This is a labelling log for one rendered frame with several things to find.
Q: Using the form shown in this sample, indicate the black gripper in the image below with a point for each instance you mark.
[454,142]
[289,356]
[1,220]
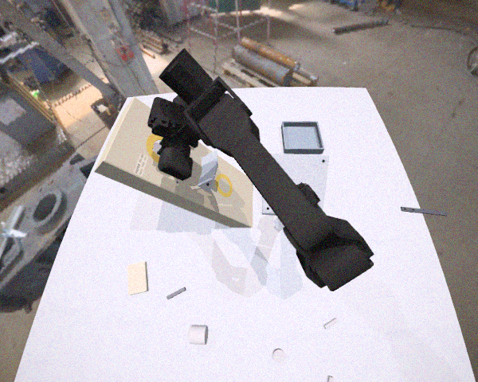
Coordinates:
[175,155]

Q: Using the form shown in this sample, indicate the grey flat bar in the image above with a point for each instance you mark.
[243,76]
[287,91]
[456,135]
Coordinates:
[427,211]

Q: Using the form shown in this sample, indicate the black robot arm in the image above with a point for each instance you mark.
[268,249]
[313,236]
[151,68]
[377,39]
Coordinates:
[331,252]

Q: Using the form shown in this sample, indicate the pale grey cylinder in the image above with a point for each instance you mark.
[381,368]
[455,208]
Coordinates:
[157,147]

